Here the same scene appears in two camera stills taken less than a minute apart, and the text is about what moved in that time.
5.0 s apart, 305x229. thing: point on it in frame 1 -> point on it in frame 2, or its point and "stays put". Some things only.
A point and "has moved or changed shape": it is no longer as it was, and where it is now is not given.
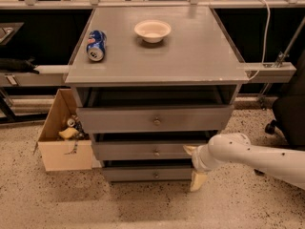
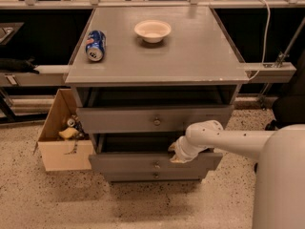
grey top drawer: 175,118 stays put
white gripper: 199,160 -> 182,150
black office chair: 289,112 stays put
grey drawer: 139,150 has moved or changed shape
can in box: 71,122 stays put
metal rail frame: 56,74 stays put
